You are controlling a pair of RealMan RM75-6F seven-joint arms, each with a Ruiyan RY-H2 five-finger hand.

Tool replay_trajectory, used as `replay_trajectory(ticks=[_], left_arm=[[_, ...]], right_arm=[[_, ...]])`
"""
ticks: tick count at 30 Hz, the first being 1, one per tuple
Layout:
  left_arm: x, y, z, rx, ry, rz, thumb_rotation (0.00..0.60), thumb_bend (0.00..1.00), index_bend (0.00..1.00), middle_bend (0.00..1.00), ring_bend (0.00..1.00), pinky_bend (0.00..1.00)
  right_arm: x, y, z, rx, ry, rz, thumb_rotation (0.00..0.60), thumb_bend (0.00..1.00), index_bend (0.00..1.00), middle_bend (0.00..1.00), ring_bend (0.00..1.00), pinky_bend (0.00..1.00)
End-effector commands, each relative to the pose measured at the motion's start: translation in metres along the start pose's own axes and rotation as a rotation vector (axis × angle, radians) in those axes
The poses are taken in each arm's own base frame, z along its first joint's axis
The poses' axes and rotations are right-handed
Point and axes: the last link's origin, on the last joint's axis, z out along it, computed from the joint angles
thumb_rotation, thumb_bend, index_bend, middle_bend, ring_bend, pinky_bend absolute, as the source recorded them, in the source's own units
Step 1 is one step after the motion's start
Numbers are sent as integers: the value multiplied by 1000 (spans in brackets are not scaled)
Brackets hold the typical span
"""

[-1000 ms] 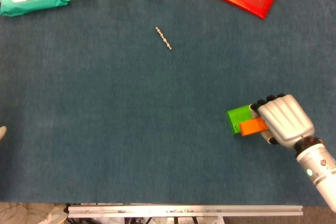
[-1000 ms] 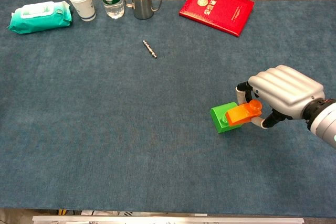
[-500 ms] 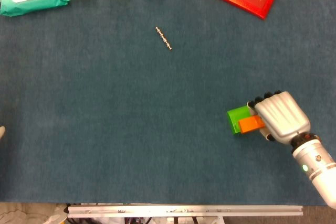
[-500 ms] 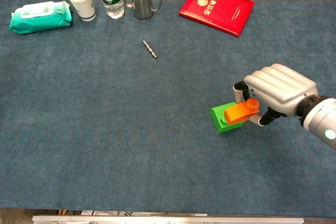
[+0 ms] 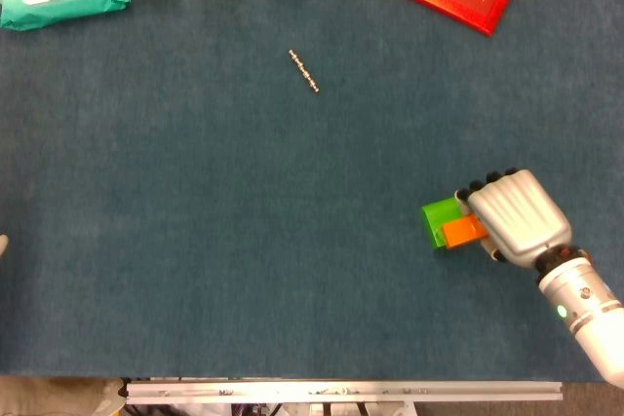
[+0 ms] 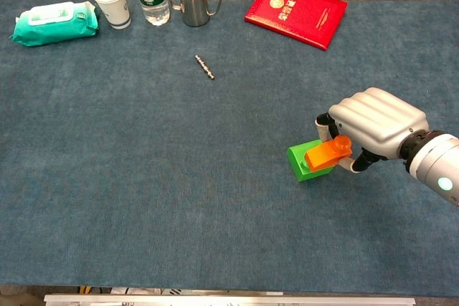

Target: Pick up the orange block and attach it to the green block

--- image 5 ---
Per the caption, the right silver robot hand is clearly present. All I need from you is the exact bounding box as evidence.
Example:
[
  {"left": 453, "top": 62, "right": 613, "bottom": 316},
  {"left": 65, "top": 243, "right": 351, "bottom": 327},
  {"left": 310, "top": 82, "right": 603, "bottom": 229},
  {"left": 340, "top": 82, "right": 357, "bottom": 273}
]
[{"left": 452, "top": 168, "right": 572, "bottom": 271}]

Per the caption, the orange toy building block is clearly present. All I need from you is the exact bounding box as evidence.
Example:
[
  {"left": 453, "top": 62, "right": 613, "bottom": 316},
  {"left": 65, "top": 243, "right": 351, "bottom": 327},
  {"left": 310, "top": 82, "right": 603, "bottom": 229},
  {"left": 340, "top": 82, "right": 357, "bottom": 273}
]
[{"left": 441, "top": 214, "right": 488, "bottom": 249}]

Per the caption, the green toy building block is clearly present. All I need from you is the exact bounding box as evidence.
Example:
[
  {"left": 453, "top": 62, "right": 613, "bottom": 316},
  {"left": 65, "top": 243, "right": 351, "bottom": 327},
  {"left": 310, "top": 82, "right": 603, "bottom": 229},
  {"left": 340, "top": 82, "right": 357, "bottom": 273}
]
[{"left": 420, "top": 197, "right": 467, "bottom": 252}]

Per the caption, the blue felt table cloth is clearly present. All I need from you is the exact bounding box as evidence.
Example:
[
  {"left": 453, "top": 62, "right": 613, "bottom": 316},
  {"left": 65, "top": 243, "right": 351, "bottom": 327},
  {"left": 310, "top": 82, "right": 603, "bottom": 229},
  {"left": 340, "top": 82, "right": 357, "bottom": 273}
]
[{"left": 0, "top": 0, "right": 624, "bottom": 383}]

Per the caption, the aluminium profile rail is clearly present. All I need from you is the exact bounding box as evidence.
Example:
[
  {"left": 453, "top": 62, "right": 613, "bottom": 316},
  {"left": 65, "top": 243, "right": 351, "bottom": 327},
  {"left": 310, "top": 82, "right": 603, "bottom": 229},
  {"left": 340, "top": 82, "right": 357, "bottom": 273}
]
[{"left": 125, "top": 380, "right": 564, "bottom": 406}]

